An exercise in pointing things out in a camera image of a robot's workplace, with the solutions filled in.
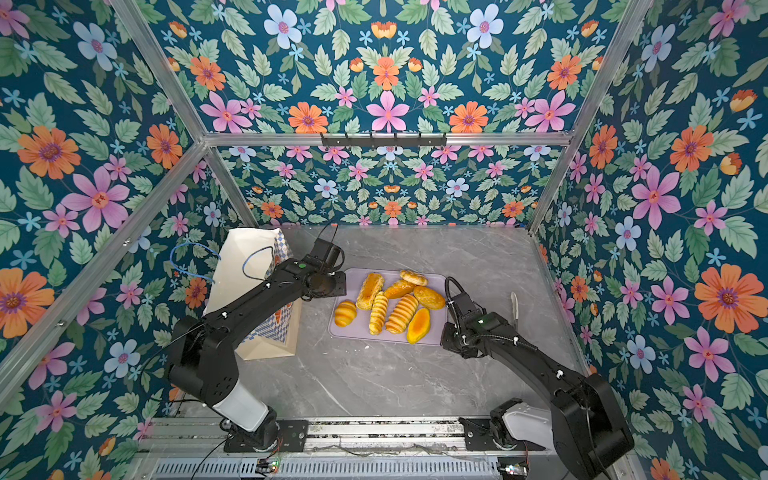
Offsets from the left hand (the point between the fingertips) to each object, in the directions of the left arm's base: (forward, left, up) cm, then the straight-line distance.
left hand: (344, 280), depth 87 cm
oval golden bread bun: (-2, -26, -9) cm, 27 cm away
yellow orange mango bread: (-10, -22, -12) cm, 27 cm away
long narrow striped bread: (-7, -9, -9) cm, 15 cm away
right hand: (-17, -29, -9) cm, 34 cm away
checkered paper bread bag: (+11, +33, 0) cm, 35 cm away
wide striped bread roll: (-9, -16, -11) cm, 21 cm away
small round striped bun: (-5, +1, -12) cm, 13 cm away
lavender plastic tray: (-3, -13, -11) cm, 18 cm away
